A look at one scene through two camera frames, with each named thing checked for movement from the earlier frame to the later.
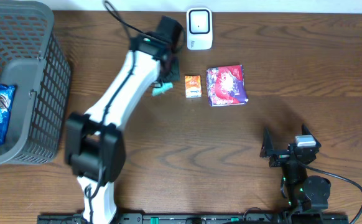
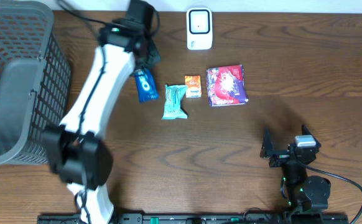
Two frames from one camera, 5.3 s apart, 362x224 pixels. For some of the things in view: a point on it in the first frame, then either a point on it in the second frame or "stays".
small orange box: [193, 86] stays
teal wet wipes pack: [158, 88] → [173, 109]
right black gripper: [282, 155] stays
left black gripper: [171, 72] → [148, 58]
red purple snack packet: [226, 86] stays
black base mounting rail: [201, 218] stays
